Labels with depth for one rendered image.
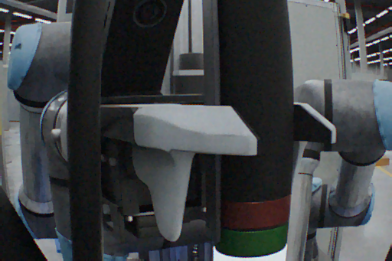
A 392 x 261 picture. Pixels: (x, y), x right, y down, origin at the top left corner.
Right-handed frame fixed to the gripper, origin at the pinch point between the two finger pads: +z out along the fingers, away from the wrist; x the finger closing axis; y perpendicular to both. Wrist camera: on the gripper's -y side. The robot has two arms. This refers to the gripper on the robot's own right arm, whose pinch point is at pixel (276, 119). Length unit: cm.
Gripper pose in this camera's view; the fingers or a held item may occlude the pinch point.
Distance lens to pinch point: 17.6
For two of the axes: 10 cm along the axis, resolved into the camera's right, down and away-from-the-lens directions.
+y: 0.2, 10.0, 0.5
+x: -8.7, 0.4, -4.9
